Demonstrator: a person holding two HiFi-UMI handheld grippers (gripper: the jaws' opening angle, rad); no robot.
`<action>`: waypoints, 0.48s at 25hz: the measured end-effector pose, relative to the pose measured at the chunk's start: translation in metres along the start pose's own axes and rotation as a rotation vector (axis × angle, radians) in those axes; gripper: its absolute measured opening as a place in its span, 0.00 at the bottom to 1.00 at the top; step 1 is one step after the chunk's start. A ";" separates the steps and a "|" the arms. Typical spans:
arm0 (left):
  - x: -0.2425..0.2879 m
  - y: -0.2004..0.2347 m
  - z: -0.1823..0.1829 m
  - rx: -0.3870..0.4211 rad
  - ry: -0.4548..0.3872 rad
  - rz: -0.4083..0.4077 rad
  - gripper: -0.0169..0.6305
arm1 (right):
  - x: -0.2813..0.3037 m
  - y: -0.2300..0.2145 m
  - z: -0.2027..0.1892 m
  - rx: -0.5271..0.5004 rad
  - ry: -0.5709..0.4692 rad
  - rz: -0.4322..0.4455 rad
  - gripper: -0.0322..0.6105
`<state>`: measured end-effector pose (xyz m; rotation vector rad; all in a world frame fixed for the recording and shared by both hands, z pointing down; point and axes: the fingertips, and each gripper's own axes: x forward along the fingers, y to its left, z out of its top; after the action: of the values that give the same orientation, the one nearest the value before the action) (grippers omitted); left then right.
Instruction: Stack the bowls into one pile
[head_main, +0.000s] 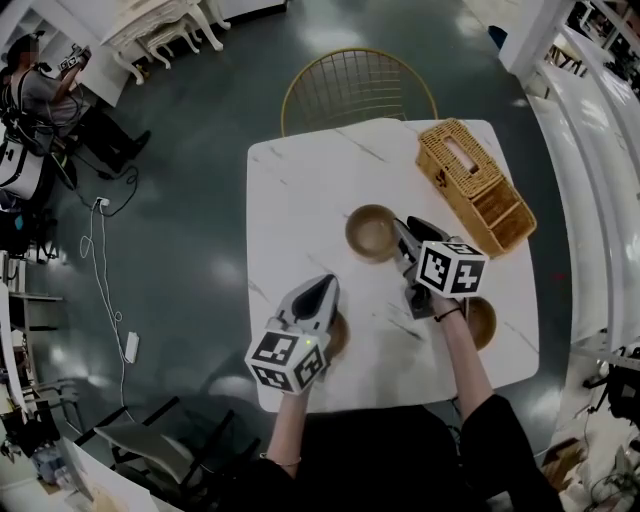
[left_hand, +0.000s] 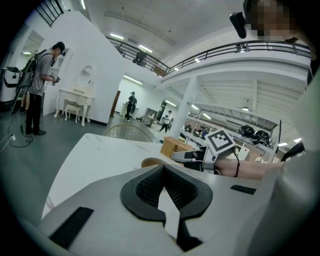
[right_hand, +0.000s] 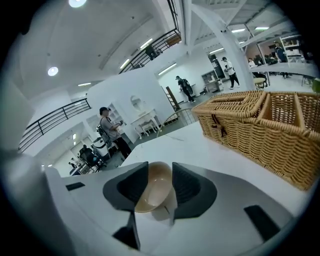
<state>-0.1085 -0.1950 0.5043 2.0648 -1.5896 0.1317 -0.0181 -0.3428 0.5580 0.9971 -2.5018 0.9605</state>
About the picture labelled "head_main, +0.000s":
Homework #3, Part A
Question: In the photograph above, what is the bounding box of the black cable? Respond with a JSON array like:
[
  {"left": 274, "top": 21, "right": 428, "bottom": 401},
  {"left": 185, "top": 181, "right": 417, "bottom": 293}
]
[{"left": 72, "top": 149, "right": 141, "bottom": 217}]

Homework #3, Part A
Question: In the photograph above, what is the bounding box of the brown bowl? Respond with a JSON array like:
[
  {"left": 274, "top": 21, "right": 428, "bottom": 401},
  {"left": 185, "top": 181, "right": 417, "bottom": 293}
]
[
  {"left": 464, "top": 296, "right": 499, "bottom": 352},
  {"left": 324, "top": 308, "right": 351, "bottom": 362},
  {"left": 344, "top": 203, "right": 401, "bottom": 265}
]

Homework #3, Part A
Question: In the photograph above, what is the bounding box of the person's black top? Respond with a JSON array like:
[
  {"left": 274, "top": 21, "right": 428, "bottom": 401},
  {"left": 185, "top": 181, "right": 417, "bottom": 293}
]
[{"left": 234, "top": 394, "right": 569, "bottom": 512}]

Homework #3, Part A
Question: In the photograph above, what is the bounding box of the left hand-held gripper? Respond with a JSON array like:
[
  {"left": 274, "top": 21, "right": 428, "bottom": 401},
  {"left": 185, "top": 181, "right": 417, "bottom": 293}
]
[{"left": 243, "top": 274, "right": 341, "bottom": 397}]

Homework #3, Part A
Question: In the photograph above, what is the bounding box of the white vanity stool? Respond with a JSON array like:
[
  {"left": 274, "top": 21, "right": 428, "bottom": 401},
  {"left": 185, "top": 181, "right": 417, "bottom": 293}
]
[{"left": 143, "top": 19, "right": 202, "bottom": 70}]

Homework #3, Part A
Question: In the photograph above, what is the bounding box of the black office chair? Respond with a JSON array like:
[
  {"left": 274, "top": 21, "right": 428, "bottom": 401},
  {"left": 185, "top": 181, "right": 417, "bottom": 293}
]
[
  {"left": 582, "top": 344, "right": 640, "bottom": 424},
  {"left": 0, "top": 197, "right": 64, "bottom": 266}
]

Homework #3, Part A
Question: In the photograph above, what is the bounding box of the thin wrist bracelet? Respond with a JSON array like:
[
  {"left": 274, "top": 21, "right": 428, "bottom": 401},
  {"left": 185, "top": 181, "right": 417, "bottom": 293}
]
[{"left": 258, "top": 452, "right": 304, "bottom": 468}]

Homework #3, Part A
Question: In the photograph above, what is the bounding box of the white tiered counter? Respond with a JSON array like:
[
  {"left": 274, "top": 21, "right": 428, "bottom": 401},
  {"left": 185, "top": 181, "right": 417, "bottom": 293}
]
[{"left": 499, "top": 0, "right": 640, "bottom": 361}]

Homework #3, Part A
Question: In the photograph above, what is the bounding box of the white vanity desk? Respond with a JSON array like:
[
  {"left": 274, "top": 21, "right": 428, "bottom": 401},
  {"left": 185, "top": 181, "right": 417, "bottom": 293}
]
[{"left": 101, "top": 0, "right": 232, "bottom": 85}]

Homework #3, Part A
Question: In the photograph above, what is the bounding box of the woven wicker basket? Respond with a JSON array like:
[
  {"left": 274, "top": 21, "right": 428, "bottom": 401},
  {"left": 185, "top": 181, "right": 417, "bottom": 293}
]
[{"left": 415, "top": 117, "right": 539, "bottom": 260}]

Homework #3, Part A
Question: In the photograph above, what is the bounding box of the person's right forearm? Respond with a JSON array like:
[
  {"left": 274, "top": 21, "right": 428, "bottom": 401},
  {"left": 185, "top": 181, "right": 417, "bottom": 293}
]
[{"left": 429, "top": 294, "right": 509, "bottom": 426}]

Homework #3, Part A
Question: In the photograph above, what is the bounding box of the white cooler box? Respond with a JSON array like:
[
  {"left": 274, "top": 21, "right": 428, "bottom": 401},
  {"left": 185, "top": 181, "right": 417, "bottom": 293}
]
[{"left": 0, "top": 139, "right": 47, "bottom": 201}]

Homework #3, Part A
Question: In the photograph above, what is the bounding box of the person's left forearm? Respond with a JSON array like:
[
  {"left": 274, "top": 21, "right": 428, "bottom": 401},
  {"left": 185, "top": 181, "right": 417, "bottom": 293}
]
[{"left": 263, "top": 384, "right": 314, "bottom": 469}]

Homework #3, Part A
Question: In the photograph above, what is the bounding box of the white power adapter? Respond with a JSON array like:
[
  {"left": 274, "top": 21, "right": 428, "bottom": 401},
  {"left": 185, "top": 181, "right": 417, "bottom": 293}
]
[{"left": 123, "top": 330, "right": 142, "bottom": 365}]

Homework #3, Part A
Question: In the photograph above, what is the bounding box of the white cable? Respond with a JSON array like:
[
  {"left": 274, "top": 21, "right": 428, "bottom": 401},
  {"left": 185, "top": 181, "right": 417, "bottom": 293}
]
[{"left": 79, "top": 203, "right": 139, "bottom": 354}]

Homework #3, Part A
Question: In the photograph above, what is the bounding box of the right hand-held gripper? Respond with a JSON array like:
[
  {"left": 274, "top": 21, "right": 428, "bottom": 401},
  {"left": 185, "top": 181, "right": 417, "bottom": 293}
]
[{"left": 393, "top": 216, "right": 489, "bottom": 321}]

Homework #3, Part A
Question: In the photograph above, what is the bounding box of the gold wire chair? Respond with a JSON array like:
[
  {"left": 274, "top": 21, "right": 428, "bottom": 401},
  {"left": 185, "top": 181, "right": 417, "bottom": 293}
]
[{"left": 280, "top": 48, "right": 439, "bottom": 138}]

